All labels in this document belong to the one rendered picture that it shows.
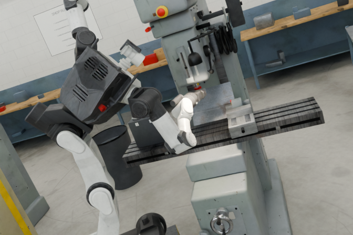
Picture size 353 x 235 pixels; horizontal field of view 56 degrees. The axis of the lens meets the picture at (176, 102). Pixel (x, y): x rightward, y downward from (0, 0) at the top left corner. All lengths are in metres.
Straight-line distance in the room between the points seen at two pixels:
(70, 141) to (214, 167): 0.81
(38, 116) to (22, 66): 6.00
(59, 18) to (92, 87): 5.54
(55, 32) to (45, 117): 5.47
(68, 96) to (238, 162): 0.99
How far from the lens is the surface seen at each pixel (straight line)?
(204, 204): 1.90
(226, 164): 1.95
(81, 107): 1.55
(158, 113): 1.56
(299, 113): 2.02
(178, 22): 1.83
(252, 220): 1.95
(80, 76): 1.54
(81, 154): 1.71
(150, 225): 2.15
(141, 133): 2.19
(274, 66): 5.75
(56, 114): 1.67
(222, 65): 2.36
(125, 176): 3.92
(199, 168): 1.98
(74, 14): 1.83
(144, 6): 1.76
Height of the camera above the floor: 1.81
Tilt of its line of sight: 17 degrees down
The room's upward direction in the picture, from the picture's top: 20 degrees counter-clockwise
